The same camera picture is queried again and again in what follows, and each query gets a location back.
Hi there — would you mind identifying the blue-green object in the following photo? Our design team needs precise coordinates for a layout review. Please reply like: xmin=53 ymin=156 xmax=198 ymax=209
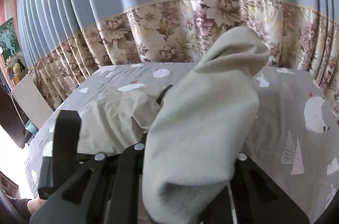
xmin=25 ymin=120 xmax=41 ymax=138

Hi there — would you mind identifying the dark wooden furniture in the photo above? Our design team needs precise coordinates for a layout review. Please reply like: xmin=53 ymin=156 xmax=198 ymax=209
xmin=0 ymin=85 xmax=28 ymax=149

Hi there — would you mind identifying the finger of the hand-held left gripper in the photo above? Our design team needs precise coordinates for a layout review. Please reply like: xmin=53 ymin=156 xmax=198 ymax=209
xmin=52 ymin=109 xmax=81 ymax=159

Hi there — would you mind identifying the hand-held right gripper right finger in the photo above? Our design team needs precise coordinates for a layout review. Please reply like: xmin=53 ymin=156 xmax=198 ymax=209
xmin=204 ymin=152 xmax=310 ymax=224

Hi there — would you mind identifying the person's left forearm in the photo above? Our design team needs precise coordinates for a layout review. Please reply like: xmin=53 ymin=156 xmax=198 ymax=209
xmin=10 ymin=197 xmax=47 ymax=223

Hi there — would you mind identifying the beige board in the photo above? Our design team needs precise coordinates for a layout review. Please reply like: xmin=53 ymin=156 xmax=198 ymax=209
xmin=11 ymin=72 xmax=54 ymax=129

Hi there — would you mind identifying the yellow plush toy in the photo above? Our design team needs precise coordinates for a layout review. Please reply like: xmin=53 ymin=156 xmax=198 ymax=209
xmin=13 ymin=62 xmax=28 ymax=85

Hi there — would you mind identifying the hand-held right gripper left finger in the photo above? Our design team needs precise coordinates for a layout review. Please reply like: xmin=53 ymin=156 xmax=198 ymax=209
xmin=29 ymin=132 xmax=152 ymax=224

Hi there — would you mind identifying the grey printed bedsheet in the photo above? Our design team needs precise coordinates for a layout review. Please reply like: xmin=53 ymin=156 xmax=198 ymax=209
xmin=24 ymin=62 xmax=339 ymax=224

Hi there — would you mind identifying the light green jacket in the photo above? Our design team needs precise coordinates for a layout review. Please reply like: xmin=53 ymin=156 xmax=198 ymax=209
xmin=77 ymin=26 xmax=271 ymax=224

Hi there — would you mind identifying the green wall picture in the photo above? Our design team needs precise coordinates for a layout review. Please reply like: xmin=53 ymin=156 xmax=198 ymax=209
xmin=0 ymin=17 xmax=22 ymax=55

